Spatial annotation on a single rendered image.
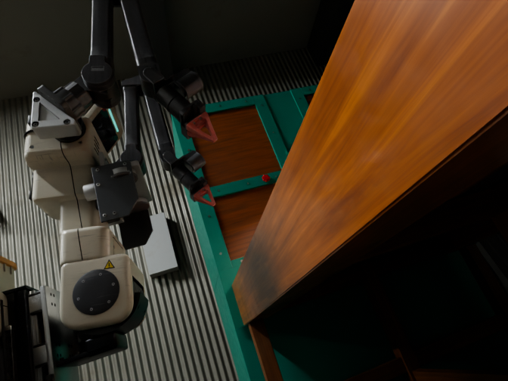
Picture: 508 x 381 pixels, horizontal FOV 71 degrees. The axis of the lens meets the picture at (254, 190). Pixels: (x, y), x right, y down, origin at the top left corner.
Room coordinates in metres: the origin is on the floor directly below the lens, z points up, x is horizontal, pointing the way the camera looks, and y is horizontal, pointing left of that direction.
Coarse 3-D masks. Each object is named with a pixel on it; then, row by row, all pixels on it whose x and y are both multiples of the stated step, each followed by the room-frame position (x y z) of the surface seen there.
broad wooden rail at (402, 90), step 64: (384, 0) 0.24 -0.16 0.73; (448, 0) 0.20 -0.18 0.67; (384, 64) 0.28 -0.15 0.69; (448, 64) 0.23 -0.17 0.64; (320, 128) 0.42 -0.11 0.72; (384, 128) 0.32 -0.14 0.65; (448, 128) 0.26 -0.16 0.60; (320, 192) 0.50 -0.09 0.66; (384, 192) 0.37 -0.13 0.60; (448, 192) 0.40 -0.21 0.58; (256, 256) 1.00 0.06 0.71; (320, 256) 0.59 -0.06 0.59; (256, 320) 1.54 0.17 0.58
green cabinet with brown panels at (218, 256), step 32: (256, 96) 1.78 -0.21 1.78; (288, 96) 1.85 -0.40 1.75; (224, 128) 1.72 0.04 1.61; (256, 128) 1.77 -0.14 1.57; (288, 128) 1.82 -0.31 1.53; (224, 160) 1.70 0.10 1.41; (256, 160) 1.75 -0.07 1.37; (224, 192) 1.68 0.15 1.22; (256, 192) 1.73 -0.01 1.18; (224, 224) 1.67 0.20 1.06; (256, 224) 1.72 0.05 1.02; (224, 256) 1.65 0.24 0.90
